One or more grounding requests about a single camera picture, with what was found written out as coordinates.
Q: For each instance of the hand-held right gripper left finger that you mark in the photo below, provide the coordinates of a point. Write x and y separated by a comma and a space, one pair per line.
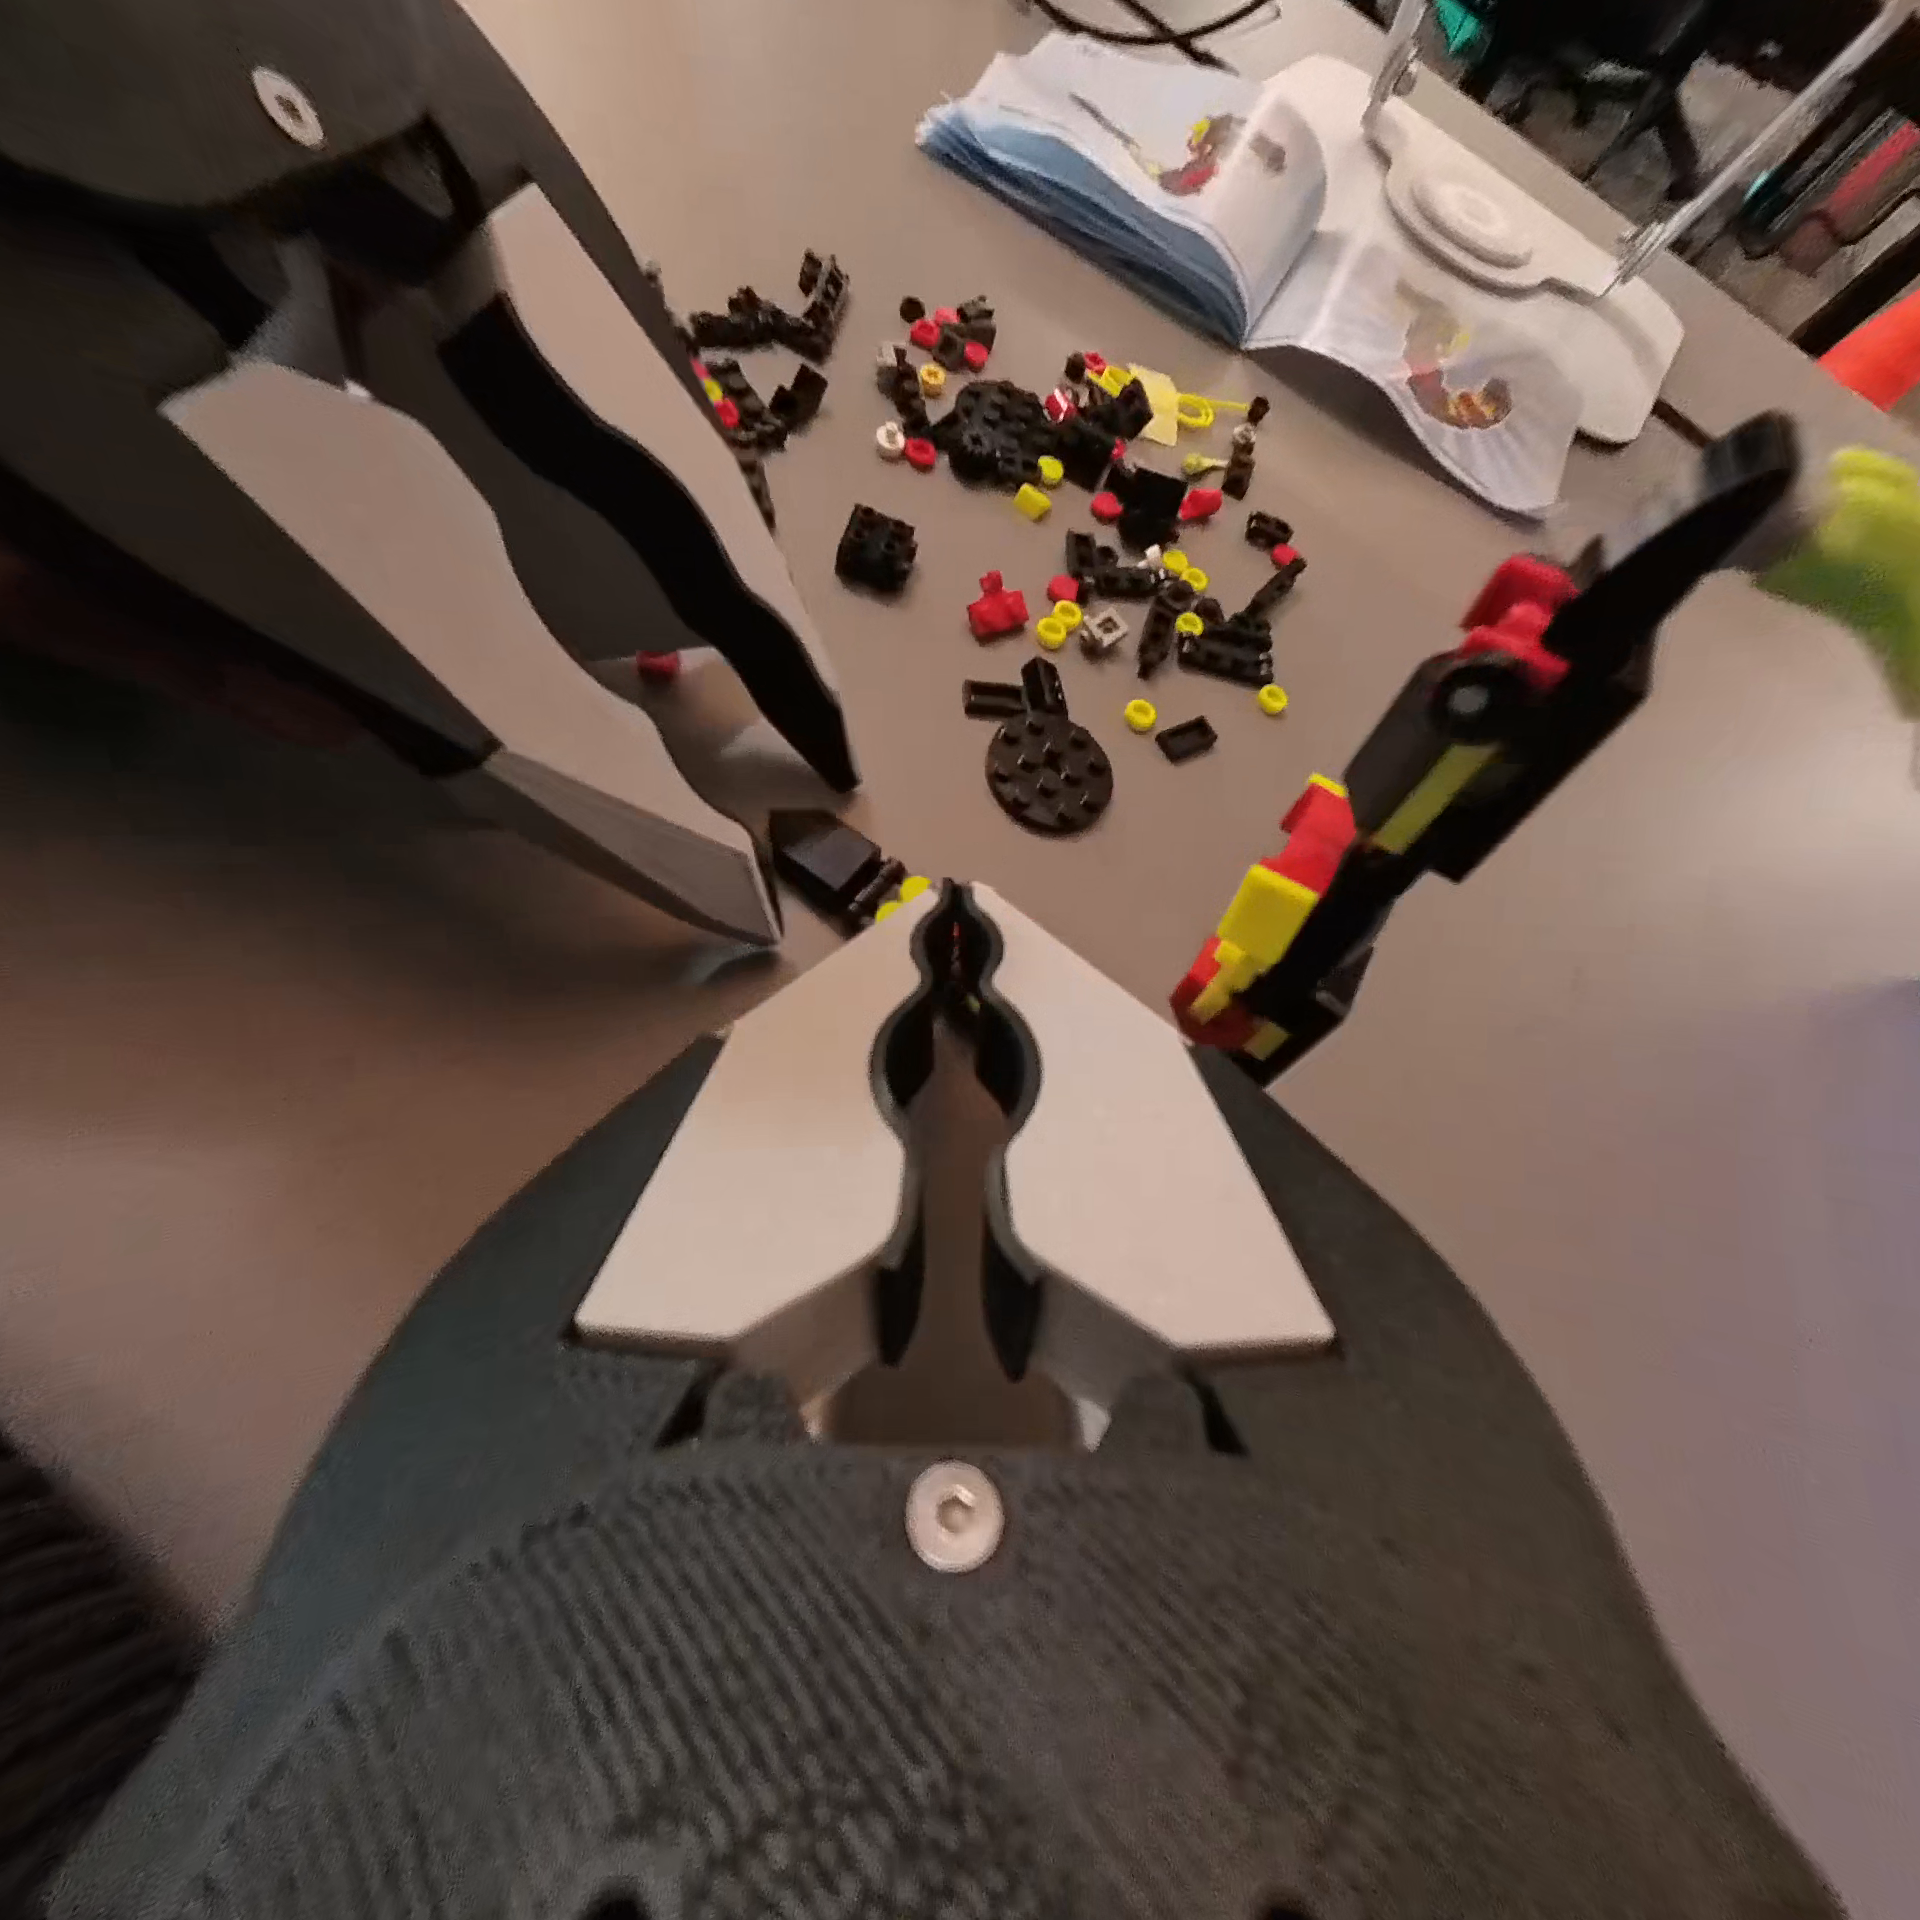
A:
749, 1186

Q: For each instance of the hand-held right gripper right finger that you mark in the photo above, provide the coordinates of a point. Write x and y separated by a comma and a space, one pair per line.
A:
1155, 1186

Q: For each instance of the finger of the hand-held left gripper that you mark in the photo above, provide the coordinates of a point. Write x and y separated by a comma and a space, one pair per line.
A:
405, 570
629, 451

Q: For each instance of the red yellow black lego snake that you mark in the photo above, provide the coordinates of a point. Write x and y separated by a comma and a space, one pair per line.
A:
1276, 916

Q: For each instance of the pile of lego pieces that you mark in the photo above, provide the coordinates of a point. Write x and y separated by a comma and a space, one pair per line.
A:
997, 429

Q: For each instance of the black round lego plate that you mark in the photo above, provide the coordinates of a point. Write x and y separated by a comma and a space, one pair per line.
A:
1049, 774

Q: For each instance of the black flat lego tile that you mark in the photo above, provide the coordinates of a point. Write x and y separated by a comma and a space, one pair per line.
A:
1185, 740

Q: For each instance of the lego instruction booklet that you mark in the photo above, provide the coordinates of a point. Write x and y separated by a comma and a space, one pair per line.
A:
1171, 196

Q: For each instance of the white document stand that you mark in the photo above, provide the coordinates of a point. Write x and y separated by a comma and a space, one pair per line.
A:
1500, 211

